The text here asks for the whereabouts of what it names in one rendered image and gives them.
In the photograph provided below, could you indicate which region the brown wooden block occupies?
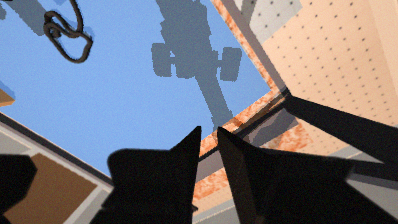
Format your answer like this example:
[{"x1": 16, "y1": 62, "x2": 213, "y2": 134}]
[{"x1": 0, "y1": 88, "x2": 16, "y2": 107}]

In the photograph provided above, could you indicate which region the blue mat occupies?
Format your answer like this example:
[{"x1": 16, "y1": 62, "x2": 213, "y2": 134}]
[{"x1": 0, "y1": 0, "x2": 271, "y2": 177}]

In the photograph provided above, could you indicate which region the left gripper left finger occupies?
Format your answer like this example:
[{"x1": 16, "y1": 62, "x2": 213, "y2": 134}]
[{"x1": 107, "y1": 126, "x2": 202, "y2": 224}]

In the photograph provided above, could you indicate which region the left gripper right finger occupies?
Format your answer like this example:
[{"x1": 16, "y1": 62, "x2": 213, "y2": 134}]
[{"x1": 217, "y1": 127, "x2": 354, "y2": 224}]

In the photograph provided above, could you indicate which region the dark brown rope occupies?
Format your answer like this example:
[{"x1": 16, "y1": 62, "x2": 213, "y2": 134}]
[{"x1": 43, "y1": 0, "x2": 93, "y2": 64}]

